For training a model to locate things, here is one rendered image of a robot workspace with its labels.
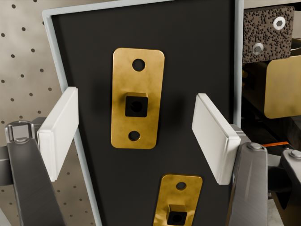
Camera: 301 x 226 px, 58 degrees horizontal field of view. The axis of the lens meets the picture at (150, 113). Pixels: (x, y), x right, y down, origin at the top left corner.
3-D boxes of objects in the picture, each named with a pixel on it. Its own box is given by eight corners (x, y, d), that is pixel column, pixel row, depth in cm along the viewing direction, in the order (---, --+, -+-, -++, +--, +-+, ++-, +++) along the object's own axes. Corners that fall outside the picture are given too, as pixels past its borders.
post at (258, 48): (199, 22, 64) (291, 58, 27) (178, 25, 64) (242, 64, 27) (198, 0, 62) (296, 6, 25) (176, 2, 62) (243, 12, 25)
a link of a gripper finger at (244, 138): (251, 169, 13) (311, 171, 13) (218, 122, 17) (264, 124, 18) (244, 195, 13) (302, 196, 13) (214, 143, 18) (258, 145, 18)
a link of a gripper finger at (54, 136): (56, 182, 14) (40, 182, 14) (79, 124, 21) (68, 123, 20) (52, 131, 13) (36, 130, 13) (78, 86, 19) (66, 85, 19)
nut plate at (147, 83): (155, 147, 24) (156, 154, 23) (111, 145, 23) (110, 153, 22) (165, 49, 20) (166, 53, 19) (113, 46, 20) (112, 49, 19)
